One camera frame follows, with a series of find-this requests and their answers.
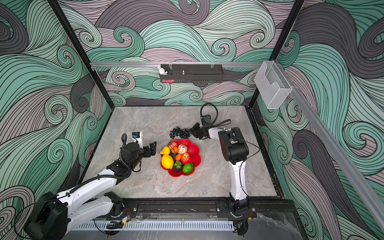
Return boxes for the small yellow citrus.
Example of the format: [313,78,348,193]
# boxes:
[160,146,171,155]

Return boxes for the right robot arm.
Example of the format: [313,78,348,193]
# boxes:
[191,123,250,218]

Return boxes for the aluminium rail right wall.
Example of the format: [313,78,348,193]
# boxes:
[275,61,384,230]

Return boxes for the white perforated cable duct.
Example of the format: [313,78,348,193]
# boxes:
[72,220,235,232]

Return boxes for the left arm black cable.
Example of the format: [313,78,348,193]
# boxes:
[59,133,142,196]

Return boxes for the black wall shelf tray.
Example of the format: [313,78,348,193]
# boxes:
[159,64,224,85]

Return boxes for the green lime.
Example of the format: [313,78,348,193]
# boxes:
[183,163,194,174]

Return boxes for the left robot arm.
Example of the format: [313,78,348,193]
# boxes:
[23,142,157,240]

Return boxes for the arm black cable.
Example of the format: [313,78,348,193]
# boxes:
[200,102,232,128]
[59,133,142,196]

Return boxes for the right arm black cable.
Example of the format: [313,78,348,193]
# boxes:
[200,102,232,128]

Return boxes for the black grape bunch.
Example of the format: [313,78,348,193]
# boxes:
[169,127,191,139]

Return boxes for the white rabbit figurine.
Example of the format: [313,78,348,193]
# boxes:
[157,65,168,75]

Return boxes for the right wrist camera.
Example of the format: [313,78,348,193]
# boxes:
[201,115,212,127]

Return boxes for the clear plastic wall bin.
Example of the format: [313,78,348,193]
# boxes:
[254,61,292,110]

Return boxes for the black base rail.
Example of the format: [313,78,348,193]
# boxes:
[56,197,298,220]

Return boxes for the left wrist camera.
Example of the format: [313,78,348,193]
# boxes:
[132,132,143,148]

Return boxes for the pink item in shelf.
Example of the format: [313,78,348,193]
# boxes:
[162,80,175,84]

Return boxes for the red apple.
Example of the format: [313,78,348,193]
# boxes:
[181,153,192,165]

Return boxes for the yellow lemon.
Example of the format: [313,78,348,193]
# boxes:
[161,155,174,170]

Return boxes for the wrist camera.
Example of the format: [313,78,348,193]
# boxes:
[201,115,212,127]
[132,132,143,148]

